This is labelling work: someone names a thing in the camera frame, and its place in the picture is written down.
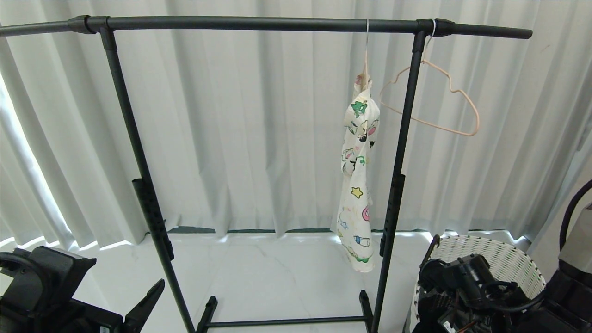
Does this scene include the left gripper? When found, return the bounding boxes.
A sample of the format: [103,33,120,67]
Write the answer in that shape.
[0,278,166,333]

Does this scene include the cream printed garment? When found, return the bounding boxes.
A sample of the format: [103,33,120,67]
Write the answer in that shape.
[332,74,381,273]

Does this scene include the pink clothes hanger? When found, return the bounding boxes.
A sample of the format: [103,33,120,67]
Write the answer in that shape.
[360,19,372,91]
[379,33,481,137]

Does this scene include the black clothes rack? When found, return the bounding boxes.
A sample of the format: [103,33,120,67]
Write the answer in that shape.
[0,15,533,333]

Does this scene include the white laundry basket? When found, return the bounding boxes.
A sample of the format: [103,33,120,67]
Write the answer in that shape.
[409,235,547,333]

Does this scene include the white curtain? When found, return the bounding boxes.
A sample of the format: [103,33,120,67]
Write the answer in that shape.
[0,0,592,253]

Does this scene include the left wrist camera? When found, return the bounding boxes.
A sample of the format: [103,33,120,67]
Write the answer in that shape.
[0,247,97,307]

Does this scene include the black cable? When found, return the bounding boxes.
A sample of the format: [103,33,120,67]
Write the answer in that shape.
[558,179,592,253]

